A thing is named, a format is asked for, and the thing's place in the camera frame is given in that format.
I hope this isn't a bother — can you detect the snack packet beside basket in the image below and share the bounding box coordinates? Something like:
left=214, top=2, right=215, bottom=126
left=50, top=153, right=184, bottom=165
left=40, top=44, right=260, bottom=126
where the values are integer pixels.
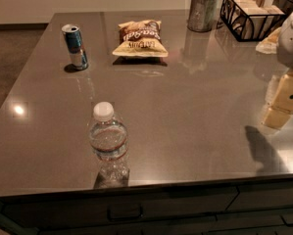
left=256, top=27, right=281, bottom=54

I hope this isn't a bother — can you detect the metal utensil cup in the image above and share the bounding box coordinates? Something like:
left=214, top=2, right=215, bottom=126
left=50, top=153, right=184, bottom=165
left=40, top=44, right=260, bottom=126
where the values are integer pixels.
left=187, top=0, right=218, bottom=32

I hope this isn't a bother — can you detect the blue silver drink can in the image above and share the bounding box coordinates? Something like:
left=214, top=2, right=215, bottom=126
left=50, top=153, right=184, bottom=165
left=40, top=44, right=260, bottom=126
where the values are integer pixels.
left=62, top=24, right=88, bottom=71

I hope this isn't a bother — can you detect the brown yellow chip bag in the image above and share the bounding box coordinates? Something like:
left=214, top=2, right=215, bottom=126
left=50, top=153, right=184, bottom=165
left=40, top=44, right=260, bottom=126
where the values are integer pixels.
left=113, top=20, right=169, bottom=58

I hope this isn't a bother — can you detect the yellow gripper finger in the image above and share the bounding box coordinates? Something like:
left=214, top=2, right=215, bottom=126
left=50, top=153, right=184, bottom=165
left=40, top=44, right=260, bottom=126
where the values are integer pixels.
left=262, top=70, right=293, bottom=129

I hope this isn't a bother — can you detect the dark drawer handle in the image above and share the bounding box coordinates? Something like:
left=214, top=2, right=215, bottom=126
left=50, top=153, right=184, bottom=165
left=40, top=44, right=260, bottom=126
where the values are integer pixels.
left=107, top=204, right=143, bottom=221

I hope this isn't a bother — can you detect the black wire basket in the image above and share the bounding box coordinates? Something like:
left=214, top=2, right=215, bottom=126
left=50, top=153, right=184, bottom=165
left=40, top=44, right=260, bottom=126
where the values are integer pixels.
left=220, top=0, right=285, bottom=41

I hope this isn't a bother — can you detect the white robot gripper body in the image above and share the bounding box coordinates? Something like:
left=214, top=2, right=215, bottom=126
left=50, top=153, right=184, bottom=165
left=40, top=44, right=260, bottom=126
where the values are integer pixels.
left=276, top=12, right=293, bottom=69

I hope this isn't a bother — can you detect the clear plastic water bottle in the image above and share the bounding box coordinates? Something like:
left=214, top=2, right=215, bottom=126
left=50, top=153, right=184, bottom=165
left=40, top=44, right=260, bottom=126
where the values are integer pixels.
left=88, top=102, right=129, bottom=185

